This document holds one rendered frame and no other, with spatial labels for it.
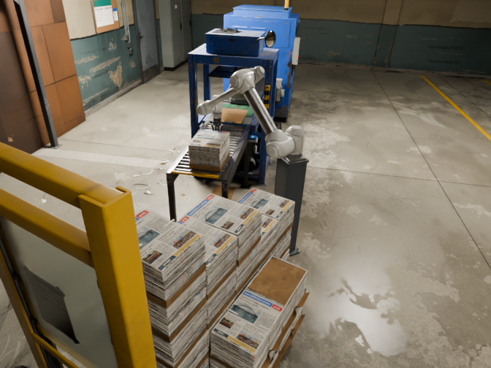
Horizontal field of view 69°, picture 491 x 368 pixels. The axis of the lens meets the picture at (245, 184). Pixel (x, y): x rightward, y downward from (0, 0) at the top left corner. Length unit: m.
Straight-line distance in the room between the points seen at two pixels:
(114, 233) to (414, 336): 2.65
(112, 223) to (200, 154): 2.29
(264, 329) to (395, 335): 1.29
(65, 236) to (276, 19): 5.55
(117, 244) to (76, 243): 0.20
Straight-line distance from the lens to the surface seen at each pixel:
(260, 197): 2.77
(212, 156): 3.11
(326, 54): 11.57
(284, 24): 6.30
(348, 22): 11.49
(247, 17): 6.37
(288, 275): 2.46
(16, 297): 1.75
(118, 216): 0.90
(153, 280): 1.58
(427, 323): 3.34
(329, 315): 3.10
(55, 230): 1.18
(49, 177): 1.04
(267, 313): 2.24
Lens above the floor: 2.31
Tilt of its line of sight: 30 degrees down
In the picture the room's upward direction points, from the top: 3 degrees clockwise
